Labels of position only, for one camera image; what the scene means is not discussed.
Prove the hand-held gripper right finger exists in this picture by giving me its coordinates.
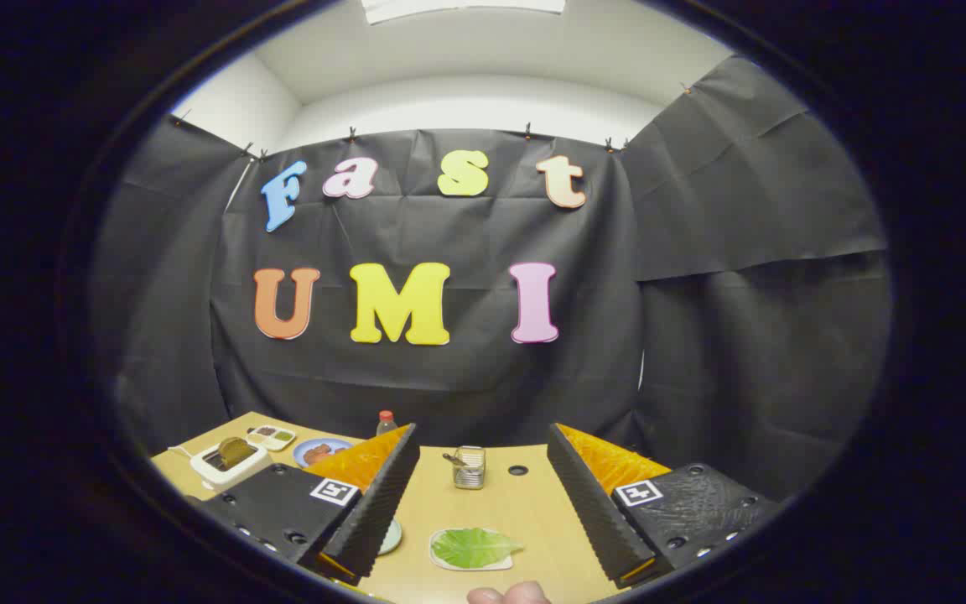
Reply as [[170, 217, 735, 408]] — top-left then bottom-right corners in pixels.
[[547, 423, 782, 588]]

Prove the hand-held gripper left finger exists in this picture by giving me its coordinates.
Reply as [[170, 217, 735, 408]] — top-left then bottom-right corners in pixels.
[[198, 423, 421, 586]]

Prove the green lettuce leaf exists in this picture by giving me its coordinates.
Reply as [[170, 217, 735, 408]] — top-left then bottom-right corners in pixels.
[[433, 528, 524, 570]]

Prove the round-topped brown bread slice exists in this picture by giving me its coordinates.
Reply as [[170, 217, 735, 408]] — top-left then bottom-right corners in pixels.
[[216, 437, 257, 471]]

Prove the blue plate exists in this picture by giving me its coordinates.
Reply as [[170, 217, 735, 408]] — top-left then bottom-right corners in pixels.
[[293, 438, 356, 468]]

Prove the white square plate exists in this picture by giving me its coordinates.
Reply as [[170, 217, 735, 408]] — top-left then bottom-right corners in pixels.
[[428, 527, 526, 573]]

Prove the white divided condiment tray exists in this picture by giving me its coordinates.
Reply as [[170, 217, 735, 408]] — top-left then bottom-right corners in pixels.
[[247, 424, 297, 451]]

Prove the black backdrop cloth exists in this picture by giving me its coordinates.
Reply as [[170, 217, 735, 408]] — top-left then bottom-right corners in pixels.
[[89, 55, 893, 504]]

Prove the white toaster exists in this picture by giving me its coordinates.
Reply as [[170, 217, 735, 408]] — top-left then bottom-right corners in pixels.
[[190, 438, 273, 492]]

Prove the ceiling light panel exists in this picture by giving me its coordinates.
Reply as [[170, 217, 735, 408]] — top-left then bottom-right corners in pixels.
[[361, 0, 568, 24]]

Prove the metal wire utensil holder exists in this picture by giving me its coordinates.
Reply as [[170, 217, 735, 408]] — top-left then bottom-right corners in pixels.
[[452, 445, 486, 490]]

